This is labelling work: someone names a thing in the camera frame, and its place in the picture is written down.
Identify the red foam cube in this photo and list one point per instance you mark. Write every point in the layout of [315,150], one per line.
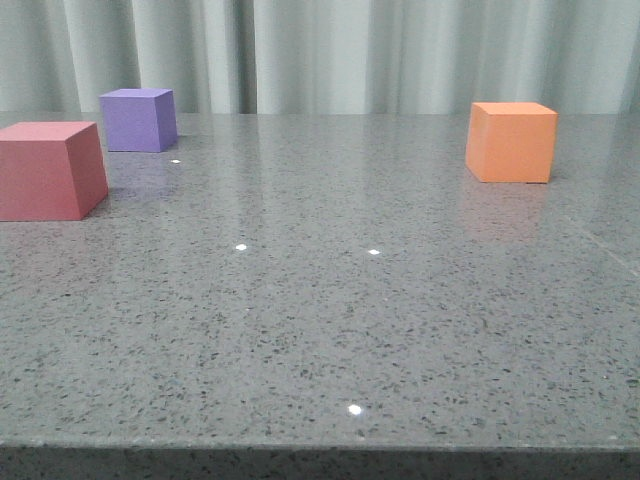
[51,171]

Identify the purple foam cube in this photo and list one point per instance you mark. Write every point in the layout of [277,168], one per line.
[139,120]

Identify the pale green curtain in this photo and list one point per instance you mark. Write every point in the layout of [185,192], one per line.
[323,57]

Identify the orange foam cube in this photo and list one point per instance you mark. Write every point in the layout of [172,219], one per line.
[511,142]

